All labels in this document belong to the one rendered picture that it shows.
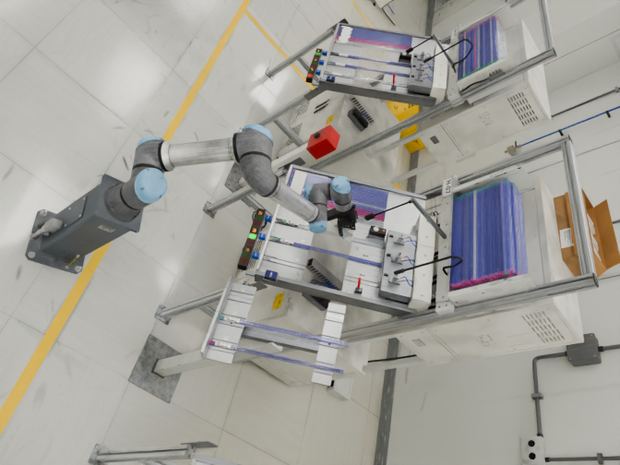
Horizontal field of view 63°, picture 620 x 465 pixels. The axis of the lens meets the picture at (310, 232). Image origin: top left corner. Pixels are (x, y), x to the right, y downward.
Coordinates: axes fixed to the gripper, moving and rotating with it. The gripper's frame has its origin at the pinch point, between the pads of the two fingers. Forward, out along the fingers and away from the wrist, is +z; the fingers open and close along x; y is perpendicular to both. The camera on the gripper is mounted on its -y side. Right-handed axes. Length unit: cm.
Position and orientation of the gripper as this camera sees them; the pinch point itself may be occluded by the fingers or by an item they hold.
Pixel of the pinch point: (342, 235)
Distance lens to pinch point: 237.9
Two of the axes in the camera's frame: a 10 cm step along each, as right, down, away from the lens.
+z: 1.3, 6.5, 7.5
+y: 9.7, 0.7, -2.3
